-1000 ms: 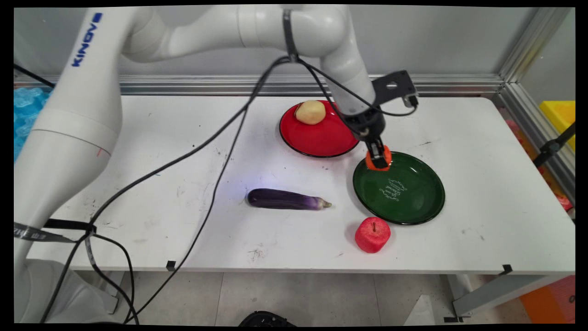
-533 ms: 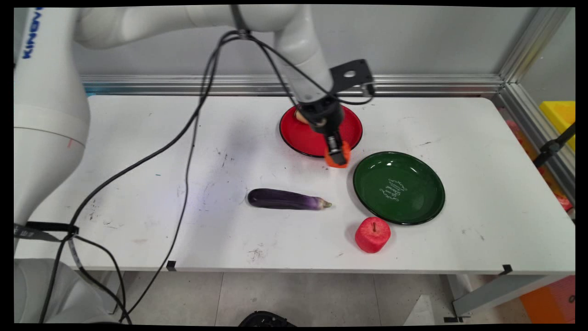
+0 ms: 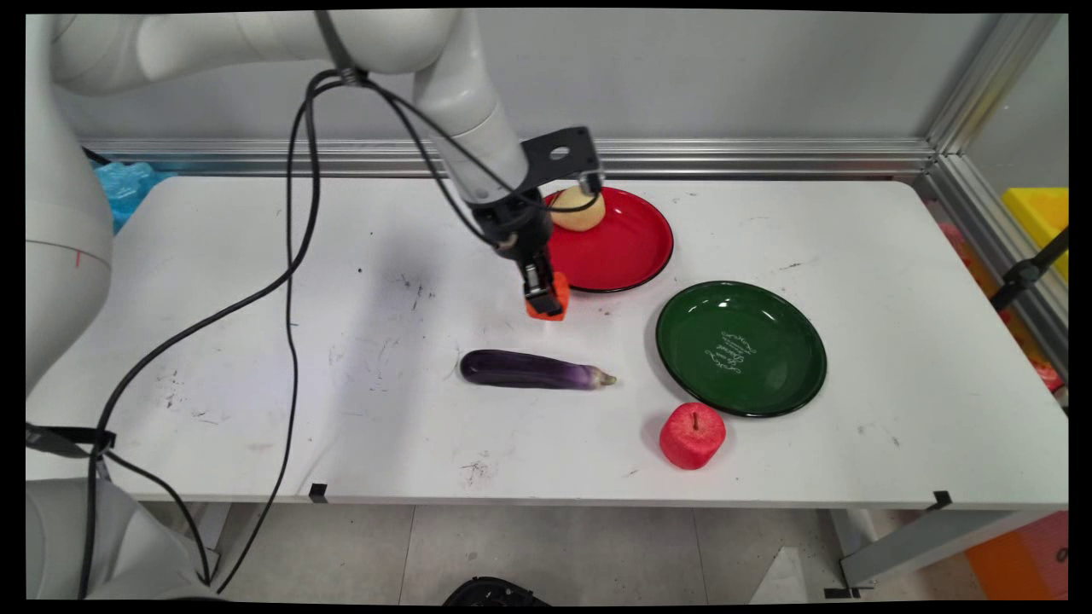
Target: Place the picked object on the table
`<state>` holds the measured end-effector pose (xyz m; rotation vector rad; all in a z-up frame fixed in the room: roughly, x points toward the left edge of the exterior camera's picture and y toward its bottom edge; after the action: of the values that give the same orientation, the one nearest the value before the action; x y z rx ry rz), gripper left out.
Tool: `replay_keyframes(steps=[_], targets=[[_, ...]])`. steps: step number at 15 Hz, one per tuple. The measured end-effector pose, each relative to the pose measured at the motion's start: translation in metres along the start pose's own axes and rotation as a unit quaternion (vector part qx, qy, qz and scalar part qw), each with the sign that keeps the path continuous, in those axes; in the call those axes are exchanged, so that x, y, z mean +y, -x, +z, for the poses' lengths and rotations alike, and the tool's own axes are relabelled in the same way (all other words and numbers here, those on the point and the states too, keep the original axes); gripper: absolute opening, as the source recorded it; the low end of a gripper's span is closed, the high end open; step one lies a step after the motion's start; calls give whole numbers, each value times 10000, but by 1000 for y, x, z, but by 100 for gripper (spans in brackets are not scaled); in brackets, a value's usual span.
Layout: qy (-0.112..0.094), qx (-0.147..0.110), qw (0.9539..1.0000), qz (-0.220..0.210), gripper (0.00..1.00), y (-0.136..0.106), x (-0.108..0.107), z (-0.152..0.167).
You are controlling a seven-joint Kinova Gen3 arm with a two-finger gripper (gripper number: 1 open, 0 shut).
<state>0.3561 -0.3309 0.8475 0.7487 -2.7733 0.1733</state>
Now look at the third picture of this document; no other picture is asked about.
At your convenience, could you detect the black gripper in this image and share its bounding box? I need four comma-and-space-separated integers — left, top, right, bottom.
471, 188, 566, 317

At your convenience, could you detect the orange toy block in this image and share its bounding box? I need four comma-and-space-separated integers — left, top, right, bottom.
526, 271, 572, 322

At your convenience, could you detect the dark purple eggplant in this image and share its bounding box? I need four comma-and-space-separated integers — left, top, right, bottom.
460, 349, 619, 392

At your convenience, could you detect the yellow toy fruit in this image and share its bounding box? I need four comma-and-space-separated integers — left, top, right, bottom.
549, 186, 607, 234

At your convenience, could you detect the red round plate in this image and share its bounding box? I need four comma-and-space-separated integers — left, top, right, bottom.
543, 186, 675, 294

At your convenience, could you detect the green round plate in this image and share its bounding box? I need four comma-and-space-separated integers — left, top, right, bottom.
654, 280, 828, 420

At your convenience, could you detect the red toy apple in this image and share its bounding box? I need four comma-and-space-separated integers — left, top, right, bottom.
658, 402, 728, 472

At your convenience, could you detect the dark machinery beside table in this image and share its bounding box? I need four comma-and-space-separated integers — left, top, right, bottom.
442, 576, 551, 607

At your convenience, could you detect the blue plastic bag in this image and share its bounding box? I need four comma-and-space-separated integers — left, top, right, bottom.
91, 159, 173, 233

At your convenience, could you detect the black clamp stand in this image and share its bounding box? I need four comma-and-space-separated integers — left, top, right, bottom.
988, 227, 1070, 313

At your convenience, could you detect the yellow plastic bin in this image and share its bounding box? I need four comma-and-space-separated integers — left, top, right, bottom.
1000, 186, 1070, 284

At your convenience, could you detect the red plastic item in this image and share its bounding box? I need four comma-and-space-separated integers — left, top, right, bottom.
1027, 356, 1067, 395

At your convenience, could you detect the orange box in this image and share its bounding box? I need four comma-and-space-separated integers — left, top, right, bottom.
962, 510, 1070, 600

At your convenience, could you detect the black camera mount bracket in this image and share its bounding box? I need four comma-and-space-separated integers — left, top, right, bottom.
520, 127, 604, 197

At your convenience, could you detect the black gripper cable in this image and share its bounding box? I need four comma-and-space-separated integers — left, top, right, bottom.
363, 72, 504, 250

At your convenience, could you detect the horizontal aluminium frame rail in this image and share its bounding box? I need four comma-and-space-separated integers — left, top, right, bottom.
78, 137, 941, 180

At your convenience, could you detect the long black cable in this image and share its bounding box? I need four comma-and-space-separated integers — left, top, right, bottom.
213, 75, 322, 595
77, 68, 344, 600

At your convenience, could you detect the short black cable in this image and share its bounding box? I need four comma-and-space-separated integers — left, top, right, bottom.
101, 449, 214, 588

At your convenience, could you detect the slanted aluminium side rail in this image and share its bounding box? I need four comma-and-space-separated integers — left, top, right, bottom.
915, 153, 1070, 380

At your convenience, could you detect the black cable strap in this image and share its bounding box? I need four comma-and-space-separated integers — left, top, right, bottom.
26, 423, 118, 460

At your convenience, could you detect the upright aluminium frame post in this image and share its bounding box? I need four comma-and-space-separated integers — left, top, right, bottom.
925, 13, 1063, 156

